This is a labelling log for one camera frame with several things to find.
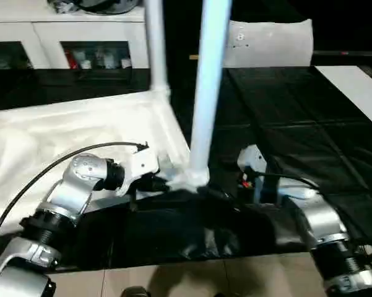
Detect white glass-door cabinet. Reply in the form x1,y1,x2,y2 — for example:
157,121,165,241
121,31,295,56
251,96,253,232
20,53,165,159
0,6,152,71

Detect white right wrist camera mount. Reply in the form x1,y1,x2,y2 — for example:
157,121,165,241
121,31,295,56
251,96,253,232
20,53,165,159
236,144,281,205

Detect black work mat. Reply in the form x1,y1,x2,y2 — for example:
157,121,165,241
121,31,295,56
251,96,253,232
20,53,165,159
0,63,372,275

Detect white flat board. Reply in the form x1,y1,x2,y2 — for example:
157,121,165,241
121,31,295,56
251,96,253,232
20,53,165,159
314,64,372,134

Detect dark crumpled small pile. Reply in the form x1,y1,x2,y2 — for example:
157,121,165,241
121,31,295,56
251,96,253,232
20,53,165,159
47,0,81,14

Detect white plastic table leg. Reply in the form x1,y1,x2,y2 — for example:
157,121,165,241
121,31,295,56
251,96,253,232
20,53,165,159
144,0,171,97
187,0,233,180

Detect grey bag black handle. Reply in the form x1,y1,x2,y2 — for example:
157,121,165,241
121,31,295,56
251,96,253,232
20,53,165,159
79,0,144,15

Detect black bar red light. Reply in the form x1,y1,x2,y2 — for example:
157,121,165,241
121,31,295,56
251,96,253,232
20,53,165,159
312,50,372,58

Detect black tall cabinet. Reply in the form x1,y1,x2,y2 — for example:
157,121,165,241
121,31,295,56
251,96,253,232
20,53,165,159
160,0,233,75

